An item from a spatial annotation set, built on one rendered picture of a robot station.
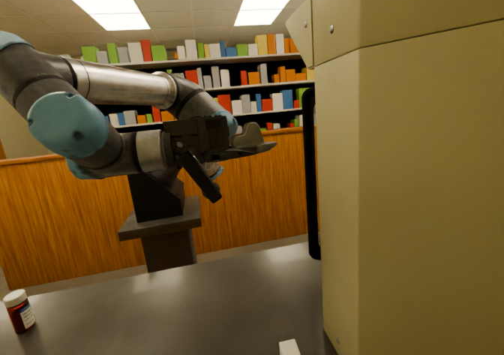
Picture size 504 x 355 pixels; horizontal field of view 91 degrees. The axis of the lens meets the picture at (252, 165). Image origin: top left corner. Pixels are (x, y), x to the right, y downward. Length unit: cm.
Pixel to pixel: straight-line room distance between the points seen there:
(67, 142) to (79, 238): 245
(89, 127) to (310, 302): 53
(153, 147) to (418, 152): 38
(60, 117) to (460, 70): 42
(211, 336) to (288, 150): 208
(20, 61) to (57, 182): 225
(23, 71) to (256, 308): 57
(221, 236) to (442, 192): 240
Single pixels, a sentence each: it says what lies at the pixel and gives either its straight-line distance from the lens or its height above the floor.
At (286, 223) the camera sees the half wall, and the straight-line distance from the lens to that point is 271.
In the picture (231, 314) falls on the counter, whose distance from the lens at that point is 62.
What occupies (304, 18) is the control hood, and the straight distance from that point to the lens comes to 45.
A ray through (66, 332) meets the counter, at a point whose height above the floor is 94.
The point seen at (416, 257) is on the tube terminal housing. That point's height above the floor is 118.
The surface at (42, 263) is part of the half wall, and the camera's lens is 302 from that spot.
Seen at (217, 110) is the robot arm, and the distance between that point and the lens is 70.
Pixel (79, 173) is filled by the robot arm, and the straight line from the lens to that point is 50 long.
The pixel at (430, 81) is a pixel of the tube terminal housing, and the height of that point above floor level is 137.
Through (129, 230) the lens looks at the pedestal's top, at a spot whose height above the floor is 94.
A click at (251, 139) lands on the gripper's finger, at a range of 48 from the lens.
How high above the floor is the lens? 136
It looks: 13 degrees down
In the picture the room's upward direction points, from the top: 5 degrees counter-clockwise
